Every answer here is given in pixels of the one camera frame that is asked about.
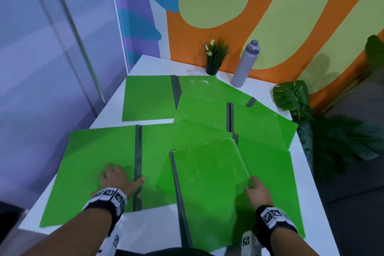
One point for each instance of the person's left hand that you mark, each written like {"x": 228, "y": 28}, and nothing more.
{"x": 115, "y": 179}

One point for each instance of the person's right hand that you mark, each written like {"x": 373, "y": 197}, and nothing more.
{"x": 259, "y": 195}

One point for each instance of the person's right thumb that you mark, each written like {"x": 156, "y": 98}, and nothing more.
{"x": 249, "y": 189}

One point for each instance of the person's left thumb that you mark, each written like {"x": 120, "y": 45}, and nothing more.
{"x": 138, "y": 183}

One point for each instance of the green plastic report file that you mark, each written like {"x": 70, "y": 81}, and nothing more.
{"x": 90, "y": 156}
{"x": 210, "y": 189}

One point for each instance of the person's left forearm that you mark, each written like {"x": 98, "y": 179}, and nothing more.
{"x": 72, "y": 234}

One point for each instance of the person's right forearm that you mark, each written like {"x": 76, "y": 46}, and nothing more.
{"x": 292, "y": 243}

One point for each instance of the black marker wristband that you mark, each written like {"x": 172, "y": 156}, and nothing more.
{"x": 274, "y": 219}
{"x": 108, "y": 200}

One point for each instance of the person's dark clothing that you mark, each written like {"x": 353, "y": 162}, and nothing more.
{"x": 162, "y": 252}

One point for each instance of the spread of green folders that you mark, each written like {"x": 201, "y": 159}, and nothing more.
{"x": 150, "y": 99}

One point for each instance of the large monstera plant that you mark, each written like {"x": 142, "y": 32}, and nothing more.
{"x": 336, "y": 138}

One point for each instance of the purple water bottle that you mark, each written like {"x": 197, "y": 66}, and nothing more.
{"x": 244, "y": 65}

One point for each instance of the small potted grass plant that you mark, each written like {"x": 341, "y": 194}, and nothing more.
{"x": 214, "y": 57}

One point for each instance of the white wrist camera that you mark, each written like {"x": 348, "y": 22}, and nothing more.
{"x": 111, "y": 242}
{"x": 249, "y": 243}

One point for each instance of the grey metal frame bar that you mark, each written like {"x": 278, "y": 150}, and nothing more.
{"x": 78, "y": 36}

